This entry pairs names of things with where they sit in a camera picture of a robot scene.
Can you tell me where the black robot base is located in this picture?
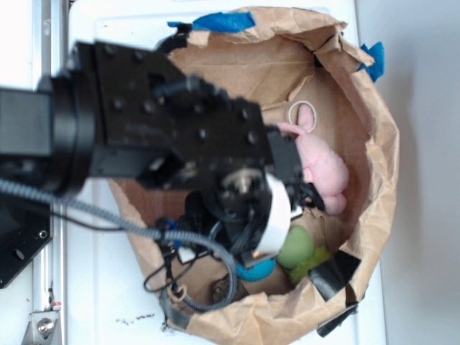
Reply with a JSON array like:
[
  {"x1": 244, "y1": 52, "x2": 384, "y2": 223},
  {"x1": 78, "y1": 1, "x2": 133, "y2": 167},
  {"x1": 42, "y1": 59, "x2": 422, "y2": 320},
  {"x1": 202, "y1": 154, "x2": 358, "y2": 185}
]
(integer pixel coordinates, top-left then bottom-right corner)
[{"x1": 1, "y1": 195, "x2": 52, "y2": 289}]

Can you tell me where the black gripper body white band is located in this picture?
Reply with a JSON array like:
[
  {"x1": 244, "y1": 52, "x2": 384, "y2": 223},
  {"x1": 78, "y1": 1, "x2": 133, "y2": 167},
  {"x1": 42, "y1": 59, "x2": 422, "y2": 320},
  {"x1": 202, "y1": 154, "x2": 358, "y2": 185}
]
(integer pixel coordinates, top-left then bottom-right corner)
[{"x1": 185, "y1": 170, "x2": 324, "y2": 259}]

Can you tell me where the green plush toy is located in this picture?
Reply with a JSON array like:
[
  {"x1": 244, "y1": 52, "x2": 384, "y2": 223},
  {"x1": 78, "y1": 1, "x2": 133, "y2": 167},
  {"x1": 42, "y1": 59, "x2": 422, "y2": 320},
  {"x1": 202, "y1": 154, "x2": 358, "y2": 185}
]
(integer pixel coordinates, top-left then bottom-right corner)
[{"x1": 276, "y1": 226, "x2": 332, "y2": 286}]

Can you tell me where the aluminium rail frame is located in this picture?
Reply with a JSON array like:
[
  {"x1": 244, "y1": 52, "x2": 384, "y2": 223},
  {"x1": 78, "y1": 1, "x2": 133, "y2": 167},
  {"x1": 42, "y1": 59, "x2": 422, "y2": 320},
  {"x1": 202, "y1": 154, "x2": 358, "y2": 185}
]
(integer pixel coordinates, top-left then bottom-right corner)
[{"x1": 32, "y1": 1, "x2": 68, "y2": 344}]

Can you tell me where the grey braided cable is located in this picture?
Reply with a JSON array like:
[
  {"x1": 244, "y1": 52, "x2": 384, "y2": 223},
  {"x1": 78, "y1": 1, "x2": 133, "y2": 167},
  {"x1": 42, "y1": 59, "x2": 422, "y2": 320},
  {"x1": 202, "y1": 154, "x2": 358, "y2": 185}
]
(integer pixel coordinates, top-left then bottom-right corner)
[{"x1": 0, "y1": 179, "x2": 238, "y2": 313}]

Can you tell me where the brown paper bag bin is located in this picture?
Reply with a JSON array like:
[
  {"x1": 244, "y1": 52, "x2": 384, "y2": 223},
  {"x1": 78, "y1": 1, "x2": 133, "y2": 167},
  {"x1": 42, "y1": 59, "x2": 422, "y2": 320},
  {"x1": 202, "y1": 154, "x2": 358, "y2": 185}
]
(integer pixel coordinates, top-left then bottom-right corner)
[{"x1": 129, "y1": 7, "x2": 400, "y2": 344}]

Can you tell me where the pink plush bunny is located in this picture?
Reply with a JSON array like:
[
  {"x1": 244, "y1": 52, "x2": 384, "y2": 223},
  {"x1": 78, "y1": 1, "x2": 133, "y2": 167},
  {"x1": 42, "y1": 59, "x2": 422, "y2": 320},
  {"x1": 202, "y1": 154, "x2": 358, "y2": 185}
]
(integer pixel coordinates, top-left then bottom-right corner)
[{"x1": 277, "y1": 101, "x2": 349, "y2": 216}]

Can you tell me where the metal corner bracket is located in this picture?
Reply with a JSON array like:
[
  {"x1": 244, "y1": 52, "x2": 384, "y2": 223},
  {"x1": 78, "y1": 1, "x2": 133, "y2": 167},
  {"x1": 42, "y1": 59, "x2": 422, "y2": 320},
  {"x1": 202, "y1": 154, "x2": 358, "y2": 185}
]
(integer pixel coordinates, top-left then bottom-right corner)
[{"x1": 21, "y1": 310, "x2": 62, "y2": 345}]

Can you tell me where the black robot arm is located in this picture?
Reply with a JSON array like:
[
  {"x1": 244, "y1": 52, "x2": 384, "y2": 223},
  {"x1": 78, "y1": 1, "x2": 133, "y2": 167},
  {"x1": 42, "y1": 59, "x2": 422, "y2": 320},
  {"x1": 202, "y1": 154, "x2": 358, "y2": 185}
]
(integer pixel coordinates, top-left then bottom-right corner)
[{"x1": 1, "y1": 42, "x2": 325, "y2": 259}]

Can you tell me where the blue ball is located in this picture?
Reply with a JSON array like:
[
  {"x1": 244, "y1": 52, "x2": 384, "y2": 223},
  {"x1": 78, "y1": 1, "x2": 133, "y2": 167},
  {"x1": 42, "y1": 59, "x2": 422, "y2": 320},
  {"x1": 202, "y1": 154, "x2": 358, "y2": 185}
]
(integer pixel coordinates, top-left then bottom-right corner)
[{"x1": 236, "y1": 259, "x2": 276, "y2": 282}]

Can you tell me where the brown rough rock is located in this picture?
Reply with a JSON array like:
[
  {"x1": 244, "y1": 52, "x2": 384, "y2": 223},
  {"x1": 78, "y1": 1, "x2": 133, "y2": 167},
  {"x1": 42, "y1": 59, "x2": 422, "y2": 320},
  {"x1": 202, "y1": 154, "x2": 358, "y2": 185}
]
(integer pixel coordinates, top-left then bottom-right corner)
[{"x1": 211, "y1": 275, "x2": 249, "y2": 303}]

